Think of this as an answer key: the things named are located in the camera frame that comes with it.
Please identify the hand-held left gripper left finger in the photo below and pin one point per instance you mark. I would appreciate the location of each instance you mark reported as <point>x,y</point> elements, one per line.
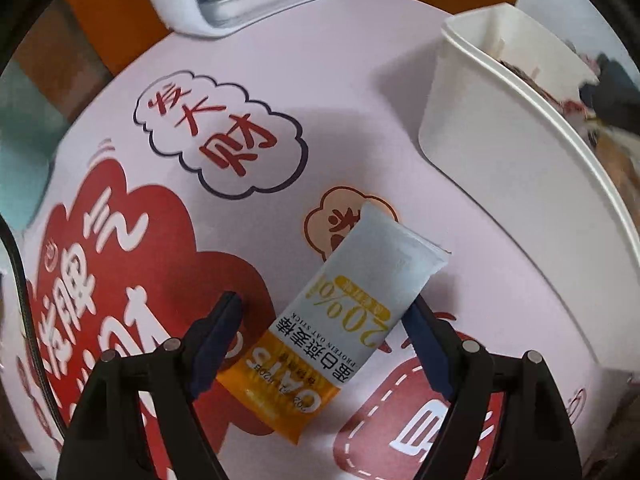
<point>215,345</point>

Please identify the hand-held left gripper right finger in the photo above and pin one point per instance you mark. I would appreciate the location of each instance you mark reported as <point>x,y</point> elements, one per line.
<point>430,350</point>

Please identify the white plastic storage bin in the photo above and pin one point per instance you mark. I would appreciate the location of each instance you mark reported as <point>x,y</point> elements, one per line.
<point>525,185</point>

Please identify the teal ceramic canister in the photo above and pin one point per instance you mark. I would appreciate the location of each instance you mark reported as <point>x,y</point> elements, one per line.
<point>20,160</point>

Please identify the orange white oat bar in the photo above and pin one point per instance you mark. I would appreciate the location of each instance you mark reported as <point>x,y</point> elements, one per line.
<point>350,285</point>

